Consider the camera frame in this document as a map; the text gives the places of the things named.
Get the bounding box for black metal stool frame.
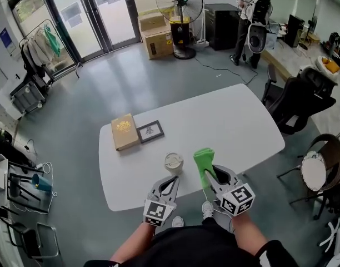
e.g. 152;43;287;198
7;161;49;214

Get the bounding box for person's right white shoe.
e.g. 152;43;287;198
201;201;214;220

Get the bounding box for black yellow trash bin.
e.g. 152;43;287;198
169;16;192;46

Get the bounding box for black picture frame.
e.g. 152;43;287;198
136;120;166;145

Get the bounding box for person's black shirt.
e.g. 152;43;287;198
83;222;299;267

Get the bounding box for glass entrance doors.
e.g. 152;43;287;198
46;0;141;64

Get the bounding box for person's left forearm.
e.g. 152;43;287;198
111;220;156;264

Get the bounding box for grey utility cart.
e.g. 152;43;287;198
0;73;49;121

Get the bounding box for black standing fan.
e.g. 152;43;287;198
155;0;204;61

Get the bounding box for green cloth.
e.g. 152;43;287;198
192;147;216;191

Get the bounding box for black office chair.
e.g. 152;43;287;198
261;63;338;136

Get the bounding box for large cardboard box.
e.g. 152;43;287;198
141;28;175;60

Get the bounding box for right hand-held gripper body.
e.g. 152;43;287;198
215;183;256;217

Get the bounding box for white round seat cushion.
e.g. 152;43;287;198
301;150;327;192

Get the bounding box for black floor cable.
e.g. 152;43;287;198
194;56;260;85

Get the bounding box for tan book-shaped box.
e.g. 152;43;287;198
111;113;141;152

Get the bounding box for teal bin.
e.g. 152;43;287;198
31;173;53;196

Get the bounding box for white cable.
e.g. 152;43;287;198
19;161;58;214

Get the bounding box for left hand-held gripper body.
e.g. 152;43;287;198
143;192;177;228

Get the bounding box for black metal chair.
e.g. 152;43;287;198
0;220;63;261

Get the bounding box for black cabinet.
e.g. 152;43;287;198
204;3;243;51

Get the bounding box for person's right forearm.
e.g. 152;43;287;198
230;212;268;256

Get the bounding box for blue wall poster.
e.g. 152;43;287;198
0;27;17;56

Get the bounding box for black clothes rack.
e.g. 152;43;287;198
18;19;84;95

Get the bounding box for brown wicker chair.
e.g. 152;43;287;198
276;133;340;205

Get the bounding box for black computer tower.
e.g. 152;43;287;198
287;13;306;48

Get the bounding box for round white lidded cup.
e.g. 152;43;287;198
164;152;185;176

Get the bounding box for person's black trousers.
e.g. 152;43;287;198
201;216;217;228

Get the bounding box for small cardboard box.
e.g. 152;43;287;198
137;12;171;33

